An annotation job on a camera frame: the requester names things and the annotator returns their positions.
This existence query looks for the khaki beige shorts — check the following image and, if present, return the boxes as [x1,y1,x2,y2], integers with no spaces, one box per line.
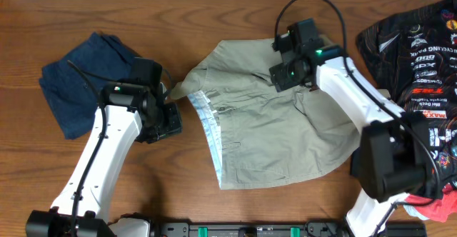
[171,39,361,190]

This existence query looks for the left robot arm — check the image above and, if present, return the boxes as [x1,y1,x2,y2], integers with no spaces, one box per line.
[25,81,182,236]

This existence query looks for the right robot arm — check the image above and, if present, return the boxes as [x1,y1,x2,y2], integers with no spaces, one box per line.
[270,44,439,236]

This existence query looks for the folded navy blue shorts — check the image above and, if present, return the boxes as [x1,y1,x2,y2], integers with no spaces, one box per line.
[39,32,139,139]

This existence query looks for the black printed cycling jersey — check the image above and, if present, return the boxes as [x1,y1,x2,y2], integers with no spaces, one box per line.
[356,0,456,186]

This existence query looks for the red garment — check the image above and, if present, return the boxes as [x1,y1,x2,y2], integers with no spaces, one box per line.
[403,181,456,223]

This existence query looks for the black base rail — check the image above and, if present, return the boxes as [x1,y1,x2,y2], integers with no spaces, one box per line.
[110,213,428,237]

